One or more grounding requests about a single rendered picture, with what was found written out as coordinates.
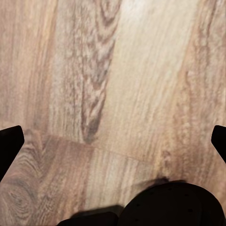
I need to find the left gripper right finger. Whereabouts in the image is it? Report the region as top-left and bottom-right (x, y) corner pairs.
(211, 125), (226, 163)

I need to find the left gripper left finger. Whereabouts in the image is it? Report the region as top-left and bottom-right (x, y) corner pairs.
(0, 125), (24, 181)

